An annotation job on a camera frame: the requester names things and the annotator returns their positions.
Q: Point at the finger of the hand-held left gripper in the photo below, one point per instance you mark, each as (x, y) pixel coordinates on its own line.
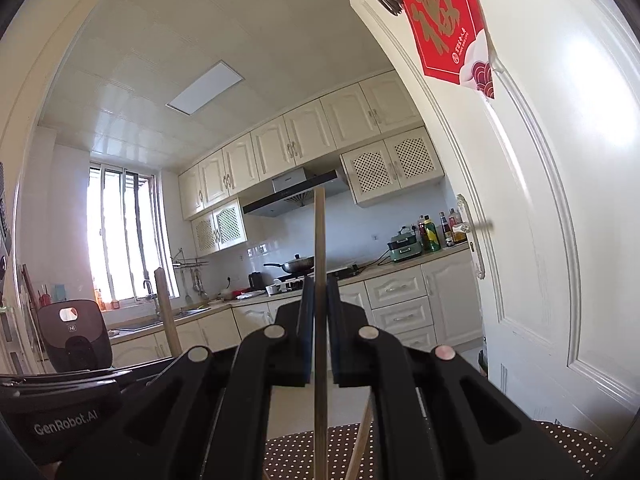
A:
(140, 375)

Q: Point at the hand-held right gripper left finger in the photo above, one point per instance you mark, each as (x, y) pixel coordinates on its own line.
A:
(290, 355)

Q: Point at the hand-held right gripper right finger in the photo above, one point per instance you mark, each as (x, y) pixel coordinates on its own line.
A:
(350, 355)

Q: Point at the slim wooden chopstick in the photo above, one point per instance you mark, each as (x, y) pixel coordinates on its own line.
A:
(359, 445)
(167, 310)

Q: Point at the hanging cooking utensils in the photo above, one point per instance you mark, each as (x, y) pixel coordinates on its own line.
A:
(196, 285)

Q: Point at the cream cabinet drawer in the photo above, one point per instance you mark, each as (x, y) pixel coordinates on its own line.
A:
(402, 317)
(415, 337)
(395, 290)

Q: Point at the steel sink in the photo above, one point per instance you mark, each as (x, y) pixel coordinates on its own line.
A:
(185, 314)

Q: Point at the red flat dish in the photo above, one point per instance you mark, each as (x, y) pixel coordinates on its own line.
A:
(242, 292)

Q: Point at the black kettle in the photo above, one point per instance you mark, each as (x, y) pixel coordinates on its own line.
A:
(256, 281)

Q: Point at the gas stove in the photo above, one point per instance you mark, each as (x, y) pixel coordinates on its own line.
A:
(345, 272)

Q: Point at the metal faucet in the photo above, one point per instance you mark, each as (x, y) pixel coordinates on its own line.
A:
(148, 287)

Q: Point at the black wok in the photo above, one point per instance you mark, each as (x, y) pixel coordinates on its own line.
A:
(297, 264)

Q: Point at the brown polka dot tablecloth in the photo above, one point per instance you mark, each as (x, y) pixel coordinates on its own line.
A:
(295, 455)

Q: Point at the cream base cabinets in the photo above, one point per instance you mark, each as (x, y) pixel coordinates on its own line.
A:
(445, 300)

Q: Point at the green electric cooker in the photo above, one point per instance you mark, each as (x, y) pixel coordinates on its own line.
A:
(405, 250)

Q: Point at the red capped dark bottle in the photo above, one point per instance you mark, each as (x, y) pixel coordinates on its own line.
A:
(420, 235)

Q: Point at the green bottle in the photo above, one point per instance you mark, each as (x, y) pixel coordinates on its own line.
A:
(431, 240)

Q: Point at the barred kitchen window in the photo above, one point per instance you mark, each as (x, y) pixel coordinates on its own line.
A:
(120, 235)

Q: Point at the cream lattice door cabinet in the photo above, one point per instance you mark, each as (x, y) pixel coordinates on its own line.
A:
(220, 227)
(395, 165)

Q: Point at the dark sauce bottle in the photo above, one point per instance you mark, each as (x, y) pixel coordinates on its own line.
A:
(445, 232)

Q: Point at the range hood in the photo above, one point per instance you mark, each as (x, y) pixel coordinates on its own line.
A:
(295, 195)

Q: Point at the amber oil bottle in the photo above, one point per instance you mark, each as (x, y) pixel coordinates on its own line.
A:
(456, 230)

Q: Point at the white door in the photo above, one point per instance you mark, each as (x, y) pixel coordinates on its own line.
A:
(550, 185)

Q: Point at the ceiling light panel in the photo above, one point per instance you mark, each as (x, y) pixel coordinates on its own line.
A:
(205, 87)

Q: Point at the red paper door decoration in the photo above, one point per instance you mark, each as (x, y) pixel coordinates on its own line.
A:
(440, 20)

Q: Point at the cream wall cabinet row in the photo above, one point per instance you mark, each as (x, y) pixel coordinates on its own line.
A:
(300, 140)

